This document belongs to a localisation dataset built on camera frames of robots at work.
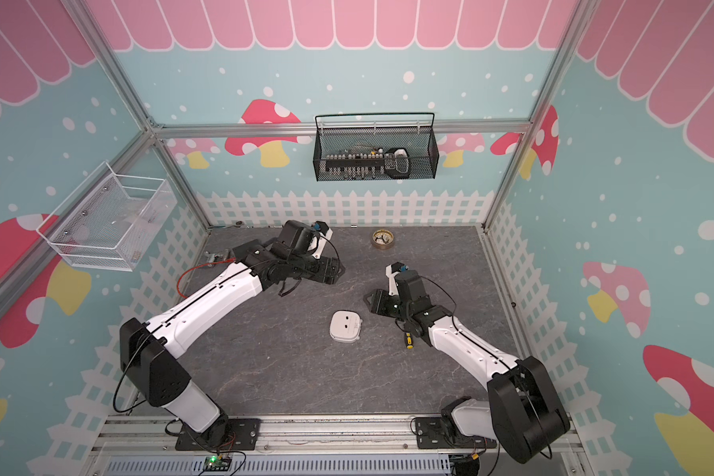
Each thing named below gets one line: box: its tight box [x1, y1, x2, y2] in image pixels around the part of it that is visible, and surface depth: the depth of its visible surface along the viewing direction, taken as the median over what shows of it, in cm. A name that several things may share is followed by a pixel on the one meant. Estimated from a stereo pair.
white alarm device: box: [329, 310, 363, 344], surface depth 91 cm
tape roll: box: [371, 229, 395, 250], surface depth 118 cm
